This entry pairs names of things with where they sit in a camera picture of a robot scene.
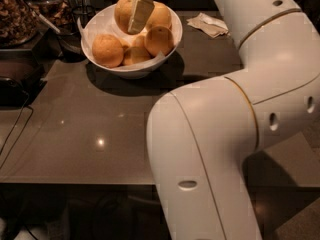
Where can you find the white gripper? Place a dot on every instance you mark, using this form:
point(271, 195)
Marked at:
point(140, 15)

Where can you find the orange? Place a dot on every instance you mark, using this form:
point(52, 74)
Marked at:
point(159, 39)
point(107, 50)
point(160, 16)
point(136, 53)
point(122, 14)

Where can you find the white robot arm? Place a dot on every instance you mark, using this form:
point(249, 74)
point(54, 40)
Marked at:
point(198, 135)

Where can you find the white paper bowl liner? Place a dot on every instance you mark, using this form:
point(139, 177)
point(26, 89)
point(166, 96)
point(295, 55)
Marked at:
point(104, 23)

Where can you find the white ceramic bowl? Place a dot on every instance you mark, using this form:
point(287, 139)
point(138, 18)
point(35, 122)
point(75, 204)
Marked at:
point(176, 29)

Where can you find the folded paper napkins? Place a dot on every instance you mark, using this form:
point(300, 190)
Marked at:
point(211, 26)

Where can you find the glass jar of nuts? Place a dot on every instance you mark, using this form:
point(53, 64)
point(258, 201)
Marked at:
point(17, 23)

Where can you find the black appliance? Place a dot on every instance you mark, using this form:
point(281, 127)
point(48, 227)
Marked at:
point(21, 79)

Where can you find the dark wire cup holder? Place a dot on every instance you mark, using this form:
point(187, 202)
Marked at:
point(83, 13)

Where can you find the white spoon handle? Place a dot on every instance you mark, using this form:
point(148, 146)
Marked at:
point(43, 19)

